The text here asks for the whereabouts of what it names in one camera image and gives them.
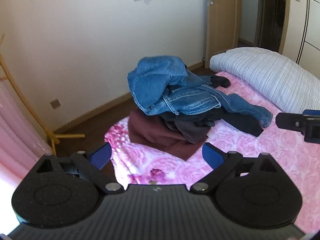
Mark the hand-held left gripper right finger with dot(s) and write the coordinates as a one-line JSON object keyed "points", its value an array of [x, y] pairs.
{"points": [[211, 155]]}

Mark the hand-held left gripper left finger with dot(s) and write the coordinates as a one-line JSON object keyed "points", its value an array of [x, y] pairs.
{"points": [[102, 154]]}

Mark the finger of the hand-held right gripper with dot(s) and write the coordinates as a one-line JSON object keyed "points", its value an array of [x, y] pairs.
{"points": [[290, 121]]}

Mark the dark blue jeans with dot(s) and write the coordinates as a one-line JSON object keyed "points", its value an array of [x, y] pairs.
{"points": [[195, 100]]}

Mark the pink rose blanket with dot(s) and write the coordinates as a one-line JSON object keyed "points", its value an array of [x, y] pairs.
{"points": [[250, 142]]}

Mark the black garment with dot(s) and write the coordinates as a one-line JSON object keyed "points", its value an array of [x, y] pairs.
{"points": [[237, 122]]}

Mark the maroon cloth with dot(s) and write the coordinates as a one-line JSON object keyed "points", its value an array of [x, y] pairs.
{"points": [[150, 135]]}

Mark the light blue denim garment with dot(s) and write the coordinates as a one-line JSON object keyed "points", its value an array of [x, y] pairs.
{"points": [[152, 80]]}

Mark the pink curtain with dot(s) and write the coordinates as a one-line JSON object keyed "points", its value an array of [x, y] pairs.
{"points": [[15, 130]]}

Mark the wooden coat rack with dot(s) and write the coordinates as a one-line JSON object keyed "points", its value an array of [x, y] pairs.
{"points": [[27, 102]]}

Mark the white wardrobe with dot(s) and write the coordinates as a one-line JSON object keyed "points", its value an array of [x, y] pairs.
{"points": [[312, 30]]}

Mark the wooden door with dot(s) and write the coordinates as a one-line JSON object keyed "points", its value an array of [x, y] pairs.
{"points": [[222, 25]]}

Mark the beige wall socket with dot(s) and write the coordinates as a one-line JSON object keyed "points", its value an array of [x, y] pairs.
{"points": [[55, 104]]}

